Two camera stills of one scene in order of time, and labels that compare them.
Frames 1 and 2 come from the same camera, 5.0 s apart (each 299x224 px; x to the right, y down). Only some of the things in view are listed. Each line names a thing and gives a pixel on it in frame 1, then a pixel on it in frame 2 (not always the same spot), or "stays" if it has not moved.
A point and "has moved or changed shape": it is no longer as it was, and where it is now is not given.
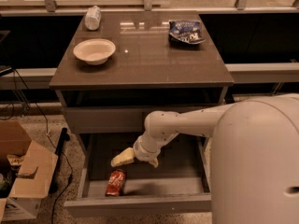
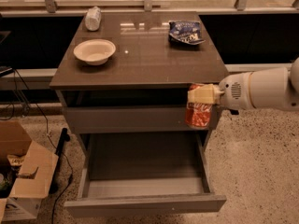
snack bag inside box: x=15 y=161 stays
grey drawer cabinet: x=121 y=66 stays
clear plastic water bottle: x=92 y=18 stays
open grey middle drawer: x=179 y=186 stays
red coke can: x=116 y=180 has moved or changed shape
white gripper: x=142 y=150 to x=234 y=91
